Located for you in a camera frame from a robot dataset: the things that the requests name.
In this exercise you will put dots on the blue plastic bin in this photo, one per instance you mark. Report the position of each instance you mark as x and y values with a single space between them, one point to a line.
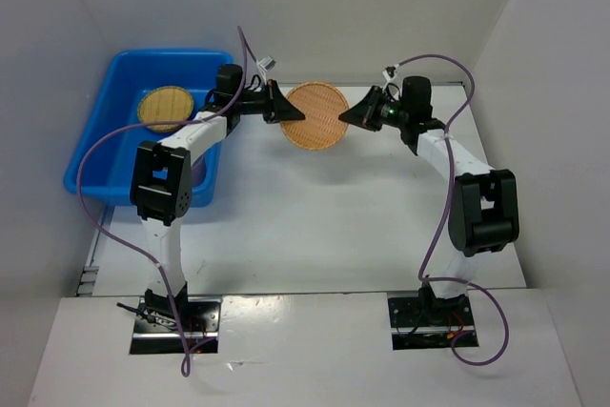
107 174

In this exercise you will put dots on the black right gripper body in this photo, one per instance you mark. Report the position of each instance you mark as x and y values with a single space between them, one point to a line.
393 112

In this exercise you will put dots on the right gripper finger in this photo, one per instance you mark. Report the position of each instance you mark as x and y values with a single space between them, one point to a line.
372 99
362 117

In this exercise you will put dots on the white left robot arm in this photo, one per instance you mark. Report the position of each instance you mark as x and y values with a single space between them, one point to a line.
162 180

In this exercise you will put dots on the brown woven bamboo tray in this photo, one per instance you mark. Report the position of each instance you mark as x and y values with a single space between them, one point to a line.
322 104

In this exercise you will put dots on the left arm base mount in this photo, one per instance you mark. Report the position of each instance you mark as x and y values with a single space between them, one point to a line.
156 334

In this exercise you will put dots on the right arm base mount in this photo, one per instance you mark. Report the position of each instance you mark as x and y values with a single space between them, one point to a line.
420 322

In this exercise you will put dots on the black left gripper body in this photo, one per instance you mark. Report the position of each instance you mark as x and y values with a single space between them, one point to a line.
254 103

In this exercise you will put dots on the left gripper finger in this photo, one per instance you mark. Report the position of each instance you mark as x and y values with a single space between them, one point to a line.
284 114
279 102

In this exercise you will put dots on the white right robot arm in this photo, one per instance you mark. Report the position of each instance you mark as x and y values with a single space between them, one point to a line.
481 211

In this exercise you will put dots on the green-rimmed bamboo tray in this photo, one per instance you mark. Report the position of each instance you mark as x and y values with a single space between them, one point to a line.
169 103

